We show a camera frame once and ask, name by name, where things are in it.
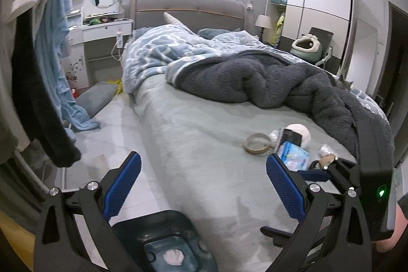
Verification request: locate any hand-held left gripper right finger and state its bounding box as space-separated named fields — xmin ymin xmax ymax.
xmin=265 ymin=153 xmax=372 ymax=272

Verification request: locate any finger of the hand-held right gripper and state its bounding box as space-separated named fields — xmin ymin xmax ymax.
xmin=260 ymin=225 xmax=299 ymax=248
xmin=300 ymin=158 xmax=361 ymax=193

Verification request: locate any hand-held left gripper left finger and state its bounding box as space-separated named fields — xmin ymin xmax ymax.
xmin=33 ymin=151 xmax=142 ymax=272

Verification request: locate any small beige roll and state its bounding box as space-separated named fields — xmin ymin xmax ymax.
xmin=309 ymin=156 xmax=339 ymax=171

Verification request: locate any shiny wrapper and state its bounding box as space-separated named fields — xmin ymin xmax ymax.
xmin=319 ymin=144 xmax=335 ymax=158

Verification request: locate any dark plastic trash bin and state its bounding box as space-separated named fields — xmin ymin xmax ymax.
xmin=111 ymin=210 xmax=219 ymax=272

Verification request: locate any person's right hand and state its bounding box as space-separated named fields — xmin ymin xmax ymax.
xmin=374 ymin=204 xmax=408 ymax=253

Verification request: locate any blue tissue packet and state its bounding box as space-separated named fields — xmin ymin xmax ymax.
xmin=276 ymin=141 xmax=311 ymax=171

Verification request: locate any brown tape roll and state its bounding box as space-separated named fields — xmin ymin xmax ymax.
xmin=244 ymin=133 xmax=272 ymax=154

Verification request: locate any grey upholstered bed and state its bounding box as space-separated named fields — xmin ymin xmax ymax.
xmin=122 ymin=0 xmax=397 ymax=272

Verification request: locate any white crumpled paper wad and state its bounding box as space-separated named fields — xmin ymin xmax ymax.
xmin=163 ymin=249 xmax=186 ymax=266

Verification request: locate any grey floor cushion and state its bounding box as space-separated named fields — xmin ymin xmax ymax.
xmin=73 ymin=81 xmax=117 ymax=118

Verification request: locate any grey cat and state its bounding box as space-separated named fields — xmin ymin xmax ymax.
xmin=331 ymin=74 xmax=355 ymax=91

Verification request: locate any dark grey fleece blanket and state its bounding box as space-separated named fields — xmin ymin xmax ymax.
xmin=173 ymin=50 xmax=396 ymax=166

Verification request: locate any black hanging garment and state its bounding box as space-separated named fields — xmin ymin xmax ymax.
xmin=12 ymin=0 xmax=82 ymax=168

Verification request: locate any dark door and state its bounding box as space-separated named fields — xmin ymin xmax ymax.
xmin=372 ymin=1 xmax=408 ymax=121

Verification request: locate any yellow fabric item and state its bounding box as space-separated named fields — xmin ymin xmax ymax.
xmin=0 ymin=211 xmax=36 ymax=272

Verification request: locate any blue patterned blanket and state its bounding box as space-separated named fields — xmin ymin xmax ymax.
xmin=122 ymin=24 xmax=388 ymax=120

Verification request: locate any dark office chair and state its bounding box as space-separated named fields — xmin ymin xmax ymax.
xmin=307 ymin=26 xmax=334 ymax=69

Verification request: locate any white vanity table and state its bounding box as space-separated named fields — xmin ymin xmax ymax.
xmin=65 ymin=18 xmax=135 ymax=91

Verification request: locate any yellow-green garment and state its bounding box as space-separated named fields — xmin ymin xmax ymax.
xmin=273 ymin=13 xmax=285 ymax=45

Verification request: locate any bedside lamp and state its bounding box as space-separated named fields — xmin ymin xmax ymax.
xmin=254 ymin=15 xmax=272 ymax=41

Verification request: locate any hanging light blue towel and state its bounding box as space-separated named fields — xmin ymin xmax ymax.
xmin=34 ymin=0 xmax=101 ymax=133

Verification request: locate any dark blue-grey pillow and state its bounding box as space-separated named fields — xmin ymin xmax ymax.
xmin=197 ymin=28 xmax=231 ymax=40

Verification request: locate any white pointed pillow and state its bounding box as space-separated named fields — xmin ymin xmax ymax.
xmin=163 ymin=12 xmax=186 ymax=28

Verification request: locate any white wardrobe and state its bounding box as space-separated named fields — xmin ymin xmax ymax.
xmin=265 ymin=0 xmax=354 ymax=75

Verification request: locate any small white shelf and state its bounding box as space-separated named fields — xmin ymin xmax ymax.
xmin=65 ymin=0 xmax=84 ymax=29

